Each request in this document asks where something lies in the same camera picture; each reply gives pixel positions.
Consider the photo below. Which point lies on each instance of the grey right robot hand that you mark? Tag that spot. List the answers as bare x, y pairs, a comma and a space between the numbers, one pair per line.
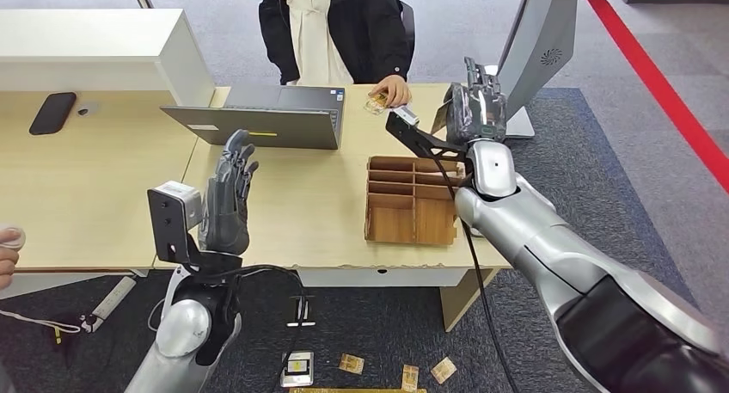
475, 114

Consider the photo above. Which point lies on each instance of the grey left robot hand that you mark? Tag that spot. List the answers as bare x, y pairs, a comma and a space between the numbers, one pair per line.
225, 222

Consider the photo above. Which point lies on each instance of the operator's hand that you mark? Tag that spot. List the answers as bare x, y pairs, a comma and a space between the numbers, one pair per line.
6, 265

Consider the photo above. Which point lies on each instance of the person's left hand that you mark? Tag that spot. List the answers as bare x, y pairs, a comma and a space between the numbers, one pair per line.
396, 88

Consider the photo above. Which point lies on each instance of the white handheld controller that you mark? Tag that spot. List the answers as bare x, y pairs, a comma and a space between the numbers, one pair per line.
14, 236

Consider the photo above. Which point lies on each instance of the brown room key card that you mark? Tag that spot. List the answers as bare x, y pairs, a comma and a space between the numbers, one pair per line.
439, 120

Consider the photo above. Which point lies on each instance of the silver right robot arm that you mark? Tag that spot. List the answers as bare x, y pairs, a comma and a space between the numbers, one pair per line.
541, 236

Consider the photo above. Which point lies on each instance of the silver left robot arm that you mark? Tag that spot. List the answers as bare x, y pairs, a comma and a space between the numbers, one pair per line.
182, 328

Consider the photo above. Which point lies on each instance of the person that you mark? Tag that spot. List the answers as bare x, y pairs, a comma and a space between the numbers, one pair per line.
364, 31

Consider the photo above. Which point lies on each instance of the gold patterned card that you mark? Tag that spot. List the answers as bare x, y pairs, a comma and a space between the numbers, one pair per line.
409, 378
443, 371
351, 363

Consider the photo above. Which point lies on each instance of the black chair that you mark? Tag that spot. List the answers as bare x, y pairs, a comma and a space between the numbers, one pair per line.
408, 23

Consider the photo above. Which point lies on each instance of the black object with yellow label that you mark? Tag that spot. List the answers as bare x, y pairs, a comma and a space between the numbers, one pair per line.
60, 339

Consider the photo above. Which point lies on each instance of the silver kiosk screen stand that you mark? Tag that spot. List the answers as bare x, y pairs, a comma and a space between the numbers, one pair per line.
538, 37

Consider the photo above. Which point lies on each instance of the grey laptop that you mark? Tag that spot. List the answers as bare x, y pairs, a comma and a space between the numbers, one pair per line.
273, 128

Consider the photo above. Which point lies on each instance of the white power strip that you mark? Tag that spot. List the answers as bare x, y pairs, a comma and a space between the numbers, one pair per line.
114, 297

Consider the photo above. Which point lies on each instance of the wooden compartment organizer box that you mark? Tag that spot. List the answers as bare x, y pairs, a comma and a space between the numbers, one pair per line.
393, 222

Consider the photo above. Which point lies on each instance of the black smartphone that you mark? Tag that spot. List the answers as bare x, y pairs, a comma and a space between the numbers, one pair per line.
53, 113

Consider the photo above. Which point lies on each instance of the white and black small device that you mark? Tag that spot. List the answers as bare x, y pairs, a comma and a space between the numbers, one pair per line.
297, 369

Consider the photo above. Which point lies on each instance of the small round grey object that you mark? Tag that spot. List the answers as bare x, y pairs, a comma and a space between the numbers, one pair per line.
85, 110

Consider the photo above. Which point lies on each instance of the white desk apron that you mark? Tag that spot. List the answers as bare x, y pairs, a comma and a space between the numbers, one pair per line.
398, 277

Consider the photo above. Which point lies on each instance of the wooden desk leg panel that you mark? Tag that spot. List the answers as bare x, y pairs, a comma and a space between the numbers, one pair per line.
458, 299

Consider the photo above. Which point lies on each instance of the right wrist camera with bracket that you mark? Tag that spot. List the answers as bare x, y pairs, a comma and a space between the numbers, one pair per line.
418, 140

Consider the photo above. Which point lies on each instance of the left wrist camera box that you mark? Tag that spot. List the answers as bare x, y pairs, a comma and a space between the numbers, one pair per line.
168, 222

